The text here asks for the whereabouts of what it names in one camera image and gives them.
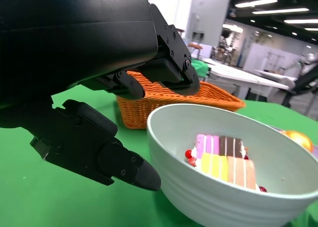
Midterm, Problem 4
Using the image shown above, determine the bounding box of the orange wicker basket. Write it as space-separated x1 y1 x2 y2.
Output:
116 71 246 130

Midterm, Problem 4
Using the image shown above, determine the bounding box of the yellow striped cake slice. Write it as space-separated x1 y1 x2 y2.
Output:
200 152 229 182

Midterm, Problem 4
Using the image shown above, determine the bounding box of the grey ceramic bowl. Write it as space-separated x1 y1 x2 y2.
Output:
146 103 318 224

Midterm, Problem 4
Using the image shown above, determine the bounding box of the green tablecloth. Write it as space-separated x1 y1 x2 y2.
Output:
0 85 318 227

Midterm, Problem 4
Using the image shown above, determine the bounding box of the brown chocolate cake slice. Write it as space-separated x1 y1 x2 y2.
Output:
218 135 248 159

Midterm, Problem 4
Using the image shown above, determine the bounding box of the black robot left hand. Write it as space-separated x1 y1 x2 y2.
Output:
0 0 201 192

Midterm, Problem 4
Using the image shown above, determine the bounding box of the long golden bread loaf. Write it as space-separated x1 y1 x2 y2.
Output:
284 130 314 153

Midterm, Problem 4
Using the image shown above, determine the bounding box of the ceiling strip light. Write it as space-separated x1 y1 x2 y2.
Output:
252 7 310 15
235 0 278 8
283 18 318 24

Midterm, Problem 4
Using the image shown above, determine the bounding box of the long white table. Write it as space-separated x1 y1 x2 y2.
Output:
206 59 298 101

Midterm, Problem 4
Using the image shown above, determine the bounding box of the white humanoid robot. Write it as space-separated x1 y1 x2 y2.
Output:
295 52 318 75

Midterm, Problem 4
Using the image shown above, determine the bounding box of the green cloth with printed logo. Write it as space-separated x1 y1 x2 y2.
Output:
190 59 212 79

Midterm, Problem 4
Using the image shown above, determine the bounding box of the pink striped cake slice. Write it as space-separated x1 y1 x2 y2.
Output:
185 134 221 167

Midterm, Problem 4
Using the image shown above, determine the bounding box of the peach striped cake slice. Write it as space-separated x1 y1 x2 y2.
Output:
227 155 268 193

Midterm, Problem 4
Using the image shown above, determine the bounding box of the lavender plate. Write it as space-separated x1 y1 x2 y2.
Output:
270 126 318 160

